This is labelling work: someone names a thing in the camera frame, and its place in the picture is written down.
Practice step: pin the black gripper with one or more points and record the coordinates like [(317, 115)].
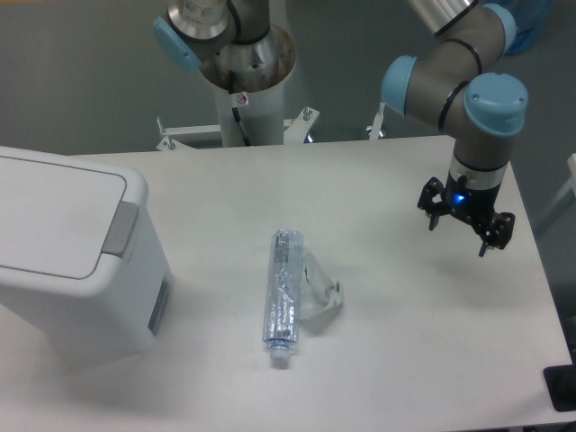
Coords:
[(474, 207)]

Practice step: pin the white trash can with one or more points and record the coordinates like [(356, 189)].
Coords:
[(80, 257)]

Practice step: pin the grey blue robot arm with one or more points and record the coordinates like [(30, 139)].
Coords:
[(452, 89)]

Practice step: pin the black device at table edge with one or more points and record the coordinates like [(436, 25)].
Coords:
[(560, 382)]

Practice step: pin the crushed clear plastic bottle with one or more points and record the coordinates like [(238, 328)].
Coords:
[(283, 296)]

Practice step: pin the blue plastic bag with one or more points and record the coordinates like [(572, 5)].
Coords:
[(529, 17)]

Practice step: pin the white furniture frame right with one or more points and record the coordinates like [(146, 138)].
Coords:
[(559, 204)]

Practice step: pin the white pedestal base frame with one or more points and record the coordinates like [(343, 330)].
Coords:
[(297, 130)]

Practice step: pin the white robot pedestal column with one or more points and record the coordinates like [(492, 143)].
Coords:
[(248, 84)]

